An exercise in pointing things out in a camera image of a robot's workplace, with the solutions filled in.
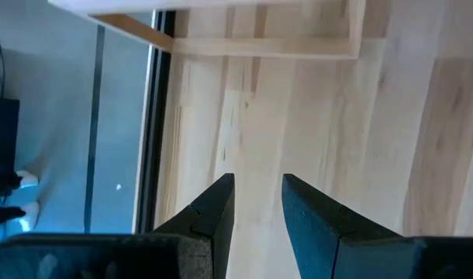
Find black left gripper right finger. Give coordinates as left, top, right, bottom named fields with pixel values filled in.
left=281, top=173, right=403, bottom=279

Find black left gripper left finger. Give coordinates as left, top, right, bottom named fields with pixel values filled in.
left=154, top=173, right=237, bottom=279

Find wooden slatted shelf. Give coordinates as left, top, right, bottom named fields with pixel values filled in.
left=48, top=0, right=368, bottom=61

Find white rounded object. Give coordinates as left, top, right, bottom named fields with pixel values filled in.
left=14, top=170, right=40, bottom=191

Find black aluminium table frame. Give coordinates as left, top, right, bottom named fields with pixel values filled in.
left=132, top=9, right=178, bottom=235

